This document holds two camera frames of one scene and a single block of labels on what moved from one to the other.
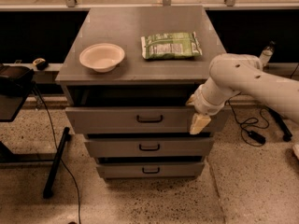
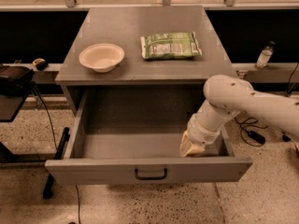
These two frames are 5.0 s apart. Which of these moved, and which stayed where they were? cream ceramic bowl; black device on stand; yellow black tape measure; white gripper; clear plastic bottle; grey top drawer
Moved: grey top drawer; white gripper
Stayed: yellow black tape measure; black device on stand; clear plastic bottle; cream ceramic bowl
